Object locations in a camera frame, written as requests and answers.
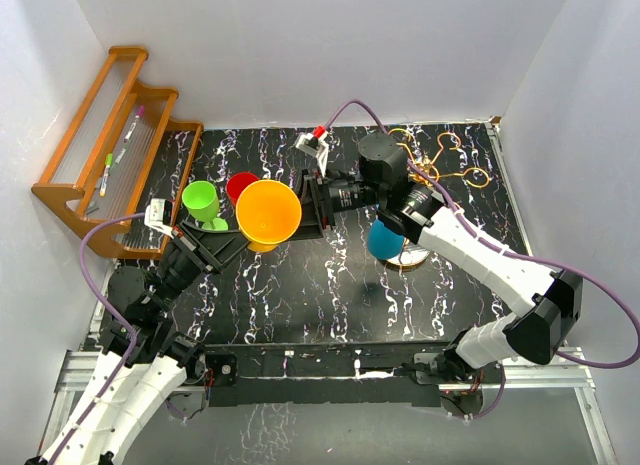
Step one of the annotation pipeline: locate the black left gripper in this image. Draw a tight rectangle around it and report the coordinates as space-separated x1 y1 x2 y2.
150 219 258 311

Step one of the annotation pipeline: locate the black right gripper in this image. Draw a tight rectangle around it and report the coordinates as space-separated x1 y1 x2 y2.
274 168 385 243

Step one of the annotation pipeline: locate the green wine glass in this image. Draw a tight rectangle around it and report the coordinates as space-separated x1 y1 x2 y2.
182 181 228 231

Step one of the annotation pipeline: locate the yellow wine glass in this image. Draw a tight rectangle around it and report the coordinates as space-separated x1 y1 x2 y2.
235 180 302 253

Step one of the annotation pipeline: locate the red wine glass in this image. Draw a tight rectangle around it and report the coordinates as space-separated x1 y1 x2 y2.
225 172 260 207

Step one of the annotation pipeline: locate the blue wine glass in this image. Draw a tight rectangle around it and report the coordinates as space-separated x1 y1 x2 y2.
367 219 405 260

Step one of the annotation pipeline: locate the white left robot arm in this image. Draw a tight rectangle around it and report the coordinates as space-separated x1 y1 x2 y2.
30 222 249 464

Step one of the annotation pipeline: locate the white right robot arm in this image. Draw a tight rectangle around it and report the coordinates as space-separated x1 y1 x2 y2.
293 129 583 382

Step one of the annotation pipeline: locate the wooden stepped shelf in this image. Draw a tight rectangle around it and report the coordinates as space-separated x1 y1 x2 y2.
31 46 204 260

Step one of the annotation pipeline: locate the green capped marker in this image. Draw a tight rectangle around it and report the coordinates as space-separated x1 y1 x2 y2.
99 153 113 197

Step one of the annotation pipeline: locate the purple capped marker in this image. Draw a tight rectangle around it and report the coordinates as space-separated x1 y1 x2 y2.
123 106 145 144

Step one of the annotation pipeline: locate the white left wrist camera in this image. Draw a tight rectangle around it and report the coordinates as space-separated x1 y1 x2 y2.
144 198 173 236

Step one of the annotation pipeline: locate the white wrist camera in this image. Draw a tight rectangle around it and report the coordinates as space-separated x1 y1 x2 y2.
144 198 173 236
294 126 329 177

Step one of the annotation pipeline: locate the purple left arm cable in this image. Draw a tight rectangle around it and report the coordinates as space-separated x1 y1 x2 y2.
47 212 189 461

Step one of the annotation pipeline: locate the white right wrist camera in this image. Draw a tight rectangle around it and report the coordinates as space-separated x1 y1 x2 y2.
294 126 329 177

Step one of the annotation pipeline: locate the gold wire wine glass rack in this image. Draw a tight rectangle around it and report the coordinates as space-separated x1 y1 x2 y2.
383 126 490 272

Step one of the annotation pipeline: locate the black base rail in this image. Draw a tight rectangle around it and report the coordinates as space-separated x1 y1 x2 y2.
164 340 506 410

